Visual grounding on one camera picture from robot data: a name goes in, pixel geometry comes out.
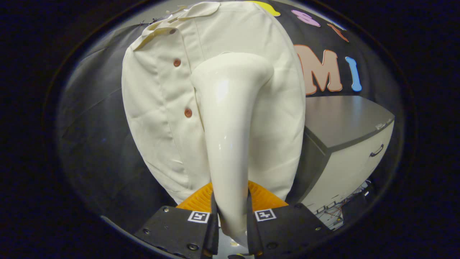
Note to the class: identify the black backdrop cloth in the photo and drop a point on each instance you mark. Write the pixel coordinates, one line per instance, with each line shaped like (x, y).
(93, 144)

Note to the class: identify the white cabinet with grey top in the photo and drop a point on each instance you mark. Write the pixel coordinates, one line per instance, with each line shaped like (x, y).
(341, 122)

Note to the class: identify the cream button-up shirt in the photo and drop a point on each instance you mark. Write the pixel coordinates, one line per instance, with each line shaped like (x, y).
(161, 108)

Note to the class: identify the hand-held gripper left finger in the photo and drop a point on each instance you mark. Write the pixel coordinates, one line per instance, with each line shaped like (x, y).
(174, 230)

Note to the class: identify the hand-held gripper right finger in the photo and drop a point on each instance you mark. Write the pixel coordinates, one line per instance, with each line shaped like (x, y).
(291, 226)

